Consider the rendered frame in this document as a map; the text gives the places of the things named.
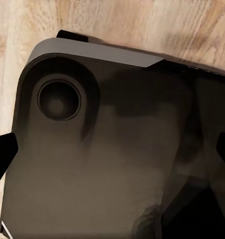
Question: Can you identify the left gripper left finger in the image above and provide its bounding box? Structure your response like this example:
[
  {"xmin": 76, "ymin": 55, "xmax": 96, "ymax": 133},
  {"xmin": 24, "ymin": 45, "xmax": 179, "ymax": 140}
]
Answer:
[{"xmin": 0, "ymin": 132, "xmax": 18, "ymax": 180}]

